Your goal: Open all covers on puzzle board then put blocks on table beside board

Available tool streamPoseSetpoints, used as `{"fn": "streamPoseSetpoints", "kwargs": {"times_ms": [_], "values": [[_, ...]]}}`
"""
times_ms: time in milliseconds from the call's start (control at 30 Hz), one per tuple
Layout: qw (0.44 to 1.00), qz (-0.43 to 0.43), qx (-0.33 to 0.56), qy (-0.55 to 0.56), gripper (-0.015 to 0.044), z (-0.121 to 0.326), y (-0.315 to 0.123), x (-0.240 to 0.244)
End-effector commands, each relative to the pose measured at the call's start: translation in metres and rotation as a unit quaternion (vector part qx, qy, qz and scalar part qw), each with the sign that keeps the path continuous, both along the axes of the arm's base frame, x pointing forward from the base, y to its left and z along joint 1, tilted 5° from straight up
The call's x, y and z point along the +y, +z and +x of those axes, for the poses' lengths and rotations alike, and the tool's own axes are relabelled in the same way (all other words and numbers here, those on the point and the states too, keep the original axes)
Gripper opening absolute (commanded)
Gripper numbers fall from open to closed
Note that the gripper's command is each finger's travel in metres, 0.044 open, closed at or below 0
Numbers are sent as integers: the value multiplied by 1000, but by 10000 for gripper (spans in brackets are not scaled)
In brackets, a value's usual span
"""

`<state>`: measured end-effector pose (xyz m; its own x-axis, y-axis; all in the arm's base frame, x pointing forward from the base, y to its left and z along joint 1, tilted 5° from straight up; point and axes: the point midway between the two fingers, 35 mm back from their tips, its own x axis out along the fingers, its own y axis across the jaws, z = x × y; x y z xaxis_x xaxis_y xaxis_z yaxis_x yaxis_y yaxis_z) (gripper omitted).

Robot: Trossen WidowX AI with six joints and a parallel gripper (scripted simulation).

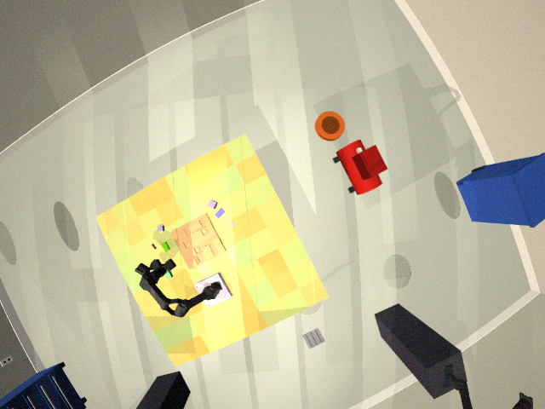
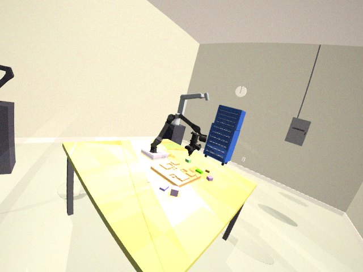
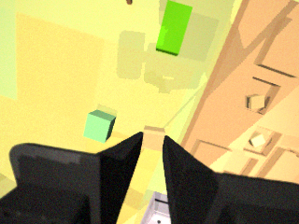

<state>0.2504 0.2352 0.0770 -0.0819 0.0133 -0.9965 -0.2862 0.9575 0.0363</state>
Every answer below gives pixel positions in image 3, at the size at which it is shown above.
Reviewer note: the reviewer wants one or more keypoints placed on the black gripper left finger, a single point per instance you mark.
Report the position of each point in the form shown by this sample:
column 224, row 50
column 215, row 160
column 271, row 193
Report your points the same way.
column 104, row 176

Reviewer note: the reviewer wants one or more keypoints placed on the tan square block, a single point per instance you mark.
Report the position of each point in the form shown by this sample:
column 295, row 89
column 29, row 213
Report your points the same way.
column 255, row 101
column 256, row 139
column 153, row 138

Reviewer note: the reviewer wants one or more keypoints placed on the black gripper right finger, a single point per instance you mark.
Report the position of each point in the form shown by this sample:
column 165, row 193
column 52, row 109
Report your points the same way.
column 196, row 194

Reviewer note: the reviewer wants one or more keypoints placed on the lime green block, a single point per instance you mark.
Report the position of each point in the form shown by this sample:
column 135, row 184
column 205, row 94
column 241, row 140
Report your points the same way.
column 173, row 27

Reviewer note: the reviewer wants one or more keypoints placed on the light green cube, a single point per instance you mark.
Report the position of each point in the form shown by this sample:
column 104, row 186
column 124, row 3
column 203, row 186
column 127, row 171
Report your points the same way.
column 99, row 126

